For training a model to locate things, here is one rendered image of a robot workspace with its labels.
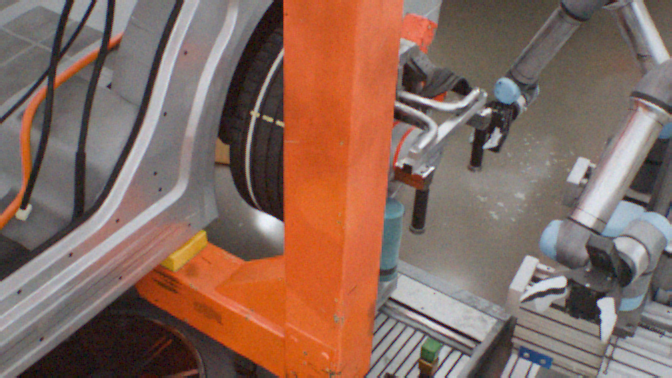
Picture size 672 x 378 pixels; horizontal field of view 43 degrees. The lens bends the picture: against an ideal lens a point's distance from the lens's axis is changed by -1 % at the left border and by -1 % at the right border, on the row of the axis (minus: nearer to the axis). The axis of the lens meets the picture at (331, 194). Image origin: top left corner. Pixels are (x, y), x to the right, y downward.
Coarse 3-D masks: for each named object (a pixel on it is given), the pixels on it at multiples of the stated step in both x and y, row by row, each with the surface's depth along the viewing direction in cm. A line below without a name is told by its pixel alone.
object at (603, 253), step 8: (592, 240) 141; (600, 240) 141; (608, 240) 140; (592, 248) 141; (600, 248) 140; (608, 248) 140; (616, 248) 141; (592, 256) 143; (600, 256) 141; (608, 256) 140; (616, 256) 143; (592, 264) 148; (600, 264) 146; (608, 264) 144; (616, 264) 144; (616, 272) 146
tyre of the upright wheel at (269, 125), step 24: (264, 48) 226; (264, 72) 224; (408, 72) 257; (240, 96) 226; (264, 96) 222; (240, 120) 226; (264, 120) 222; (240, 144) 228; (264, 144) 224; (240, 168) 233; (264, 168) 227; (240, 192) 242; (264, 192) 233
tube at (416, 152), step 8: (400, 104) 228; (400, 112) 228; (408, 112) 226; (416, 112) 225; (416, 120) 225; (424, 120) 223; (432, 120) 223; (432, 128) 220; (424, 136) 217; (432, 136) 218; (416, 144) 214; (424, 144) 215; (408, 152) 214; (416, 152) 213; (416, 160) 214
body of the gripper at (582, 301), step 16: (624, 256) 148; (576, 272) 146; (592, 272) 146; (608, 272) 145; (624, 272) 149; (576, 288) 144; (592, 288) 143; (608, 288) 142; (576, 304) 147; (592, 304) 144; (592, 320) 146
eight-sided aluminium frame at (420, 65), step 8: (400, 40) 233; (400, 48) 232; (408, 48) 230; (416, 48) 234; (400, 56) 228; (408, 56) 232; (416, 56) 236; (424, 56) 241; (400, 64) 230; (408, 64) 244; (416, 64) 239; (424, 64) 243; (432, 64) 248; (416, 72) 251; (424, 72) 246; (416, 80) 254; (424, 80) 253; (416, 88) 256; (424, 112) 259; (408, 120) 264; (424, 128) 262; (392, 176) 267; (392, 184) 264; (400, 184) 263; (392, 192) 262; (400, 192) 265
